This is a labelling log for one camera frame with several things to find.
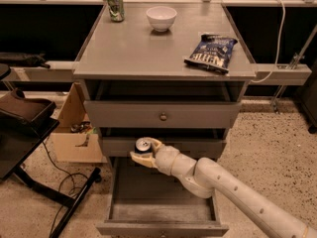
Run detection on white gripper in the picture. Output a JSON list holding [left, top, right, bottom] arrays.
[[130, 137, 180, 176]]

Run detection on blue pepsi can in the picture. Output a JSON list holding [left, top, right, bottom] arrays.
[[135, 138, 153, 154]]

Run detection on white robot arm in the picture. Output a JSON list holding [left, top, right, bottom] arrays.
[[130, 137, 317, 238]]

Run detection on grey middle drawer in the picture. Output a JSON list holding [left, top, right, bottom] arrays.
[[100, 128, 228, 159]]

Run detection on grey drawer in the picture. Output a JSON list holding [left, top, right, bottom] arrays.
[[83, 80, 243, 130], [100, 128, 228, 159], [97, 158, 229, 238]]

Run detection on grey bottom drawer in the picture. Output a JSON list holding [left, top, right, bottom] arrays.
[[97, 158, 229, 238]]

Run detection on grey top drawer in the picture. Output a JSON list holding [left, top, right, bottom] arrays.
[[83, 80, 243, 130]]

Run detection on grey drawer cabinet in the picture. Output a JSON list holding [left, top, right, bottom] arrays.
[[72, 1, 258, 238]]

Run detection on green soda can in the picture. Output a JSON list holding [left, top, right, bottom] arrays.
[[107, 0, 125, 22]]

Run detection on cardboard box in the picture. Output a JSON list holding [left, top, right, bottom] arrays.
[[51, 83, 107, 163]]

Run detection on blue chip bag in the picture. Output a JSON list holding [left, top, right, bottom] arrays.
[[184, 34, 238, 74]]

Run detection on black stand with tray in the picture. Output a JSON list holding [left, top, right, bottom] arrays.
[[0, 62, 102, 238]]

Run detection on white ceramic bowl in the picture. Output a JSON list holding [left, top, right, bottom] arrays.
[[146, 6, 177, 32]]

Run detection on black floor cable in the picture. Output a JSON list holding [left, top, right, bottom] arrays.
[[41, 140, 90, 236]]

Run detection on grey side rail shelf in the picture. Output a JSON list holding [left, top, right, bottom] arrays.
[[251, 63, 312, 86]]

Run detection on white hanging cable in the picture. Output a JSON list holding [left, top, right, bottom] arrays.
[[250, 0, 287, 84]]

